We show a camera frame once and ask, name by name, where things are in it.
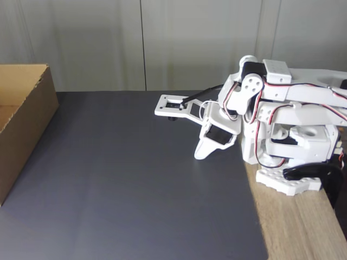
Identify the brown cardboard box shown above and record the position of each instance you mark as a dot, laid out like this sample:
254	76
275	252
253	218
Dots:
27	122

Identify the dark grey table mat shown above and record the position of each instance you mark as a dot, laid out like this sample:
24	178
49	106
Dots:
108	189

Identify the black table clamp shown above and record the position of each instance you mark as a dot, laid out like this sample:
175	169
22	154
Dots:
311	170

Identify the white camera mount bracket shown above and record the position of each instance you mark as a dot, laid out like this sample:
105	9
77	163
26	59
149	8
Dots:
162	110

